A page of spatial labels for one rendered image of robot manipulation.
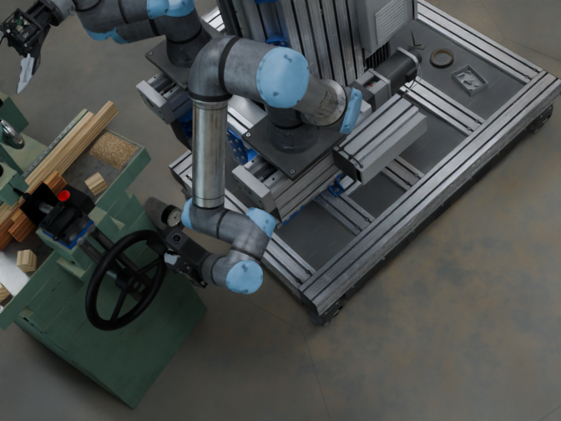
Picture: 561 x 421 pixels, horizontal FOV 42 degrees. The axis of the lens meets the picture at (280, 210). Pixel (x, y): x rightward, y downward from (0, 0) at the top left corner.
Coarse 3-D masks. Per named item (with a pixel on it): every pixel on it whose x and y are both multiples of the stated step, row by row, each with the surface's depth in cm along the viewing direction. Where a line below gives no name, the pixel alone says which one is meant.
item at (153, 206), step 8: (152, 200) 228; (160, 200) 227; (144, 208) 227; (152, 208) 226; (160, 208) 226; (152, 216) 224; (160, 216) 224; (160, 224) 222; (160, 232) 225; (168, 232) 223
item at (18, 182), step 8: (8, 168) 184; (8, 176) 183; (16, 176) 184; (0, 184) 182; (8, 184) 183; (16, 184) 185; (24, 184) 187; (0, 192) 182; (8, 192) 184; (8, 200) 185; (16, 200) 187
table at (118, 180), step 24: (72, 168) 203; (96, 168) 202; (120, 192) 202; (24, 240) 193; (0, 264) 190; (48, 264) 190; (72, 264) 190; (96, 264) 190; (24, 288) 186; (0, 312) 183
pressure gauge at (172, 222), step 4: (168, 208) 216; (172, 208) 216; (176, 208) 216; (164, 212) 216; (168, 212) 216; (172, 212) 215; (176, 212) 218; (180, 212) 220; (164, 216) 216; (168, 216) 215; (172, 216) 217; (176, 216) 219; (180, 216) 220; (164, 220) 216; (168, 220) 215; (172, 220) 217; (176, 220) 219; (168, 224) 216; (172, 224) 218; (176, 224) 220
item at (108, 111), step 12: (108, 108) 207; (96, 120) 206; (108, 120) 209; (84, 132) 204; (96, 132) 207; (72, 144) 203; (84, 144) 205; (60, 156) 201; (72, 156) 203; (48, 168) 199; (60, 168) 201; (36, 180) 198; (24, 192) 196
